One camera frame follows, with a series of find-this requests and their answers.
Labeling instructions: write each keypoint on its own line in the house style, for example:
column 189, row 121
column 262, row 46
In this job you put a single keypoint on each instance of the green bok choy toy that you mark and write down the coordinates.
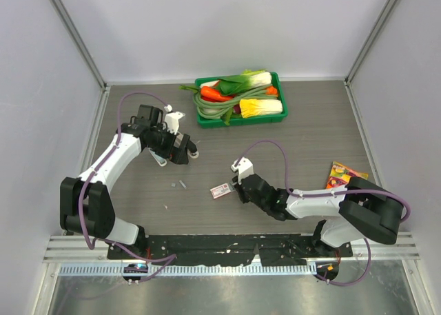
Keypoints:
column 235, row 84

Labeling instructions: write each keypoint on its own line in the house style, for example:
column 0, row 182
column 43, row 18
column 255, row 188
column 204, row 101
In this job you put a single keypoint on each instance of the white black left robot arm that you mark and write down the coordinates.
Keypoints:
column 85, row 204

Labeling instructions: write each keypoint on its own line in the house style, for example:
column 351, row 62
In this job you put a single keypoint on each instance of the yellow napa cabbage toy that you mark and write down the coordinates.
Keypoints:
column 259, row 107

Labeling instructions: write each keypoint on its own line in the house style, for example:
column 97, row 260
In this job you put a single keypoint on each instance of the Fox's candy bag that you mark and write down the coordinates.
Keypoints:
column 341, row 174

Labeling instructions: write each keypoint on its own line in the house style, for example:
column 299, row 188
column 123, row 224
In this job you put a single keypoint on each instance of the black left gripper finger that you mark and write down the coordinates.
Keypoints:
column 184, row 139
column 179, row 155

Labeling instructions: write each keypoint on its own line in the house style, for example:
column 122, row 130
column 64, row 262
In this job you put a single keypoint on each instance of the green long beans toy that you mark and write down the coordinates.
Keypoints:
column 228, row 110

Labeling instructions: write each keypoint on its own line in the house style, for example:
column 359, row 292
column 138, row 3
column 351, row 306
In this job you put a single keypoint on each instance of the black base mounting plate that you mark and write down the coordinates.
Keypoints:
column 229, row 250

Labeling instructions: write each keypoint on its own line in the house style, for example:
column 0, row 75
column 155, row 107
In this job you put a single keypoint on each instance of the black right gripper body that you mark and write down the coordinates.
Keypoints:
column 244, row 196

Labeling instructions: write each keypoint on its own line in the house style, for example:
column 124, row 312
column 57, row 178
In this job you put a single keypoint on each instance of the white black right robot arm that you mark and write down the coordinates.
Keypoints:
column 348, row 213

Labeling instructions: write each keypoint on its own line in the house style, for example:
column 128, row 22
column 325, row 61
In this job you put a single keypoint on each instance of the white cable duct rail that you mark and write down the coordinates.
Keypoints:
column 138, row 269

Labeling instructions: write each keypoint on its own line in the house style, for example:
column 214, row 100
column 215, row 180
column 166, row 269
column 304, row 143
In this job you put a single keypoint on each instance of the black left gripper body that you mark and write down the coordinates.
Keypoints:
column 162, row 142

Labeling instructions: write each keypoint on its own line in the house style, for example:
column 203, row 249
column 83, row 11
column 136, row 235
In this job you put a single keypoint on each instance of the green plastic tray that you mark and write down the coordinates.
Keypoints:
column 273, row 118

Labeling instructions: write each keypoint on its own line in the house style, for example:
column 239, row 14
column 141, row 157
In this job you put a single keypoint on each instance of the red white staple box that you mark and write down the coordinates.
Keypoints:
column 221, row 190

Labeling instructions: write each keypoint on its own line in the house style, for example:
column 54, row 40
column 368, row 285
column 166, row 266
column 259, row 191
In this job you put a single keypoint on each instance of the orange carrot toy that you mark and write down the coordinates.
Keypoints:
column 213, row 95

